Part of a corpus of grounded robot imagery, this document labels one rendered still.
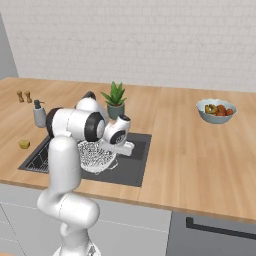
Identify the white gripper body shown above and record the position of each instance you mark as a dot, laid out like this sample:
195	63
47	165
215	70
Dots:
120	149

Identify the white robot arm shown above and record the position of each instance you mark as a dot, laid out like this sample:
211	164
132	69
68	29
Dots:
64	160

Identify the dark grey sink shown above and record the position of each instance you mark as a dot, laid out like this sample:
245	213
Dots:
131	166

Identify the yellow-green kiwi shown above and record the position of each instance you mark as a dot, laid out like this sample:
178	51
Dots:
24	144

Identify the green plant in grey pot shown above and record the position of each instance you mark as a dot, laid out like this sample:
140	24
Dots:
115	100

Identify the white drawer front panel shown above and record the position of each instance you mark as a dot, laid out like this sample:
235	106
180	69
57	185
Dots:
133	215

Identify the grey soap dispenser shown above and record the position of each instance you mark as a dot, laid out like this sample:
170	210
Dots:
39	116

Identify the white cupboard door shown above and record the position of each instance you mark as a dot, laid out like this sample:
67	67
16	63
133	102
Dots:
133	241

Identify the dark green-yellow fruit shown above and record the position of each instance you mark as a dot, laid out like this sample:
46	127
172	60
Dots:
210	108

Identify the pale blue fruit bowl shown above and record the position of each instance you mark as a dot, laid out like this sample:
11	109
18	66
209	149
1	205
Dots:
215	118

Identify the small brown wooden shaker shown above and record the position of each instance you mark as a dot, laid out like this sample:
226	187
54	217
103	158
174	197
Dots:
20	97
28	97

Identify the red-orange round fruit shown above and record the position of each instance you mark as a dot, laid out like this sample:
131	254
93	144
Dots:
229	112
221	109

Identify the grey dishwasher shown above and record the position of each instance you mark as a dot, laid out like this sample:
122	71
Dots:
213	243

